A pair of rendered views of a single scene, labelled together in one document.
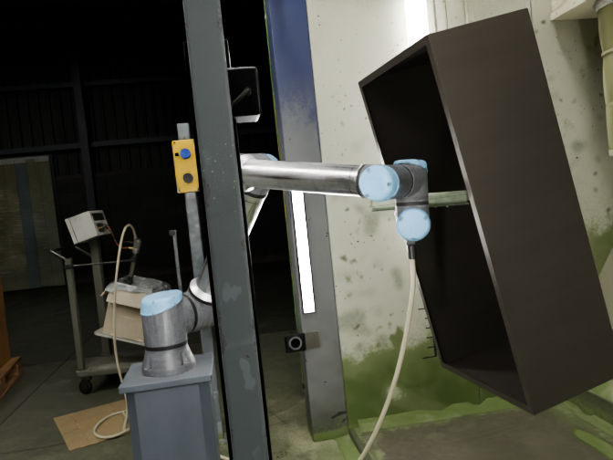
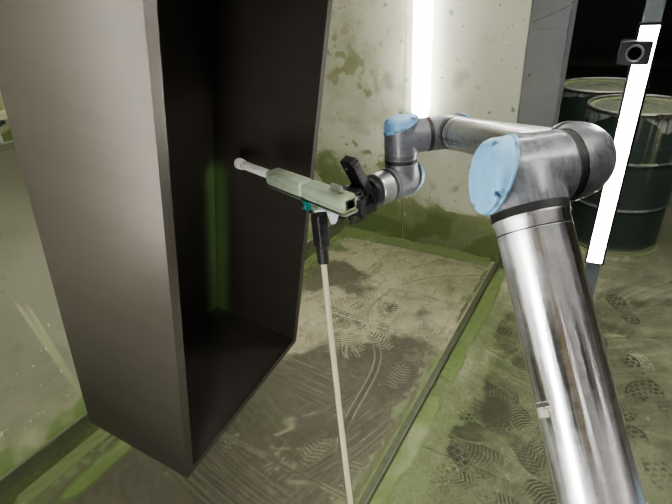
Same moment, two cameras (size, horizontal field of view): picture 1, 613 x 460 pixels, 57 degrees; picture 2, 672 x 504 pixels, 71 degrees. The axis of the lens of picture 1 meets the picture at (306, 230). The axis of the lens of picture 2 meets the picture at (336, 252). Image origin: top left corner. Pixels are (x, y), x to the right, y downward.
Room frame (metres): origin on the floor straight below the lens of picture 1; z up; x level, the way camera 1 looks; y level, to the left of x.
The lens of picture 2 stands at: (2.63, 0.37, 1.57)
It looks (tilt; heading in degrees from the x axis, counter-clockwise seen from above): 29 degrees down; 221
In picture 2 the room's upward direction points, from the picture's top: 4 degrees counter-clockwise
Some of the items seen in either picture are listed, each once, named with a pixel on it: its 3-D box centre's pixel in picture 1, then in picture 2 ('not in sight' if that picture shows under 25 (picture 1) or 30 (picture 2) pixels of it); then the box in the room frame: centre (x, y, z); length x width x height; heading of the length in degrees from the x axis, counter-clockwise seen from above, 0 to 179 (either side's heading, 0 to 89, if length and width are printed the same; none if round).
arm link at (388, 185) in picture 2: not in sight; (377, 188); (1.65, -0.31, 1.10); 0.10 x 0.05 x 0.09; 81
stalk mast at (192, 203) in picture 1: (201, 283); not in sight; (2.90, 0.57, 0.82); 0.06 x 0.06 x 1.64; 8
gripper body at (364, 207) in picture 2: not in sight; (356, 199); (1.73, -0.32, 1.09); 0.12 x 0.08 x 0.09; 171
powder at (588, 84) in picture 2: not in sight; (602, 86); (-1.29, -0.39, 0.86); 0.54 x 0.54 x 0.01
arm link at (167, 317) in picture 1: (165, 317); not in sight; (2.01, 0.54, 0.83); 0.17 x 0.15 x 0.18; 141
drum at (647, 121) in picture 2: not in sight; (623, 173); (-0.73, -0.06, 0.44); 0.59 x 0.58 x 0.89; 23
